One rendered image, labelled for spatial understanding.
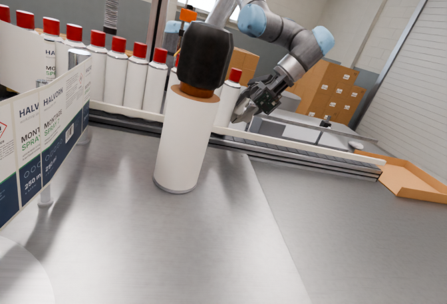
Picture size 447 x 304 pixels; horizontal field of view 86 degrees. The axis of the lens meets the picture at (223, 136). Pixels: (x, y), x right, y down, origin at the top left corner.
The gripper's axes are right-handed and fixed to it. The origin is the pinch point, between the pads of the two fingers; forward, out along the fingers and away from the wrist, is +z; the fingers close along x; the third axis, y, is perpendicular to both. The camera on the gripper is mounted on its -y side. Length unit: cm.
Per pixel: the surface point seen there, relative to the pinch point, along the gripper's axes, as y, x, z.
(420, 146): -225, 360, -140
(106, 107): 4.9, -30.2, 20.5
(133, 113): 4.9, -24.0, 17.2
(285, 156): 5.4, 20.2, -3.4
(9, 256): 48, -28, 21
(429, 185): 1, 83, -36
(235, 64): -346, 79, -16
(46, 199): 39, -28, 21
